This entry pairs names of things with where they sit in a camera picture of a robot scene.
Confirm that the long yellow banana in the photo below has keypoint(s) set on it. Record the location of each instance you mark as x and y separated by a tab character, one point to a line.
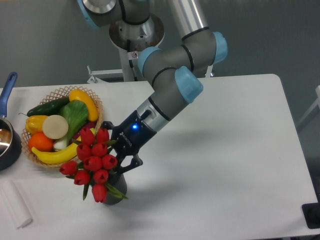
57	157

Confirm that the dark green cucumber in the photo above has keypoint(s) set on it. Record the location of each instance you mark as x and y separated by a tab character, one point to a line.
48	108

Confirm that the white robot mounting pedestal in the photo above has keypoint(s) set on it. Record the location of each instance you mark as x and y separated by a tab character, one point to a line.
129	40

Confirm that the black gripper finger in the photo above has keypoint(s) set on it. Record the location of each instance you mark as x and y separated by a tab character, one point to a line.
108	125
135	162

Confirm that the black device at edge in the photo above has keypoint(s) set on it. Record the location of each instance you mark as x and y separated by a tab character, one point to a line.
311	212

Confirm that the red tulip bouquet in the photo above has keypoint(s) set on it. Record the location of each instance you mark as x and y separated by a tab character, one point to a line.
95	166

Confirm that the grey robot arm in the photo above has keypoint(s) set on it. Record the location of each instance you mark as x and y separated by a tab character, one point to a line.
169	73

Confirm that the beige round disc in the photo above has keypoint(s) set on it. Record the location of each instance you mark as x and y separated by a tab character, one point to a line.
55	127

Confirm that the white furniture frame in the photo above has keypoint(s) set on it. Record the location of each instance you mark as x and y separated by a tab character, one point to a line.
310	113

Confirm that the purple eggplant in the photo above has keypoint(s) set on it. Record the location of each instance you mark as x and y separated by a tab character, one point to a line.
89	125

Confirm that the yellow squash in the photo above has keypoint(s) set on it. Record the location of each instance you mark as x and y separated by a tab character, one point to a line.
80	95

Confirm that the yellow bell pepper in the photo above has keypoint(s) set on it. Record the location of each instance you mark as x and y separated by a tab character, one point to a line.
34	124

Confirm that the woven wicker basket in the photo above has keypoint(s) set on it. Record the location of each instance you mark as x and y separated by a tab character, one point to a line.
62	92

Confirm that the white rolled cloth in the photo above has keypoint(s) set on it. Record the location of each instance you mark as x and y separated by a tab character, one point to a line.
16	204

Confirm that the green bok choy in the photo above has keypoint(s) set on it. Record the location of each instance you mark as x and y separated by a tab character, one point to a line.
76	114

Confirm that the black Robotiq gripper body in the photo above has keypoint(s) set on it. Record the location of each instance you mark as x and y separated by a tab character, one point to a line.
131	134

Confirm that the dark saucepan blue handle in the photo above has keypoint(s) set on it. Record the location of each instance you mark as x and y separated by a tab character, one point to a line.
10	142

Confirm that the orange fruit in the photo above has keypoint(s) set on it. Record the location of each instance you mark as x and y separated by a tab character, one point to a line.
41	142

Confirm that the dark grey ribbed vase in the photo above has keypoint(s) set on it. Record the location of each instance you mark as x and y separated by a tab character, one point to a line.
116	189

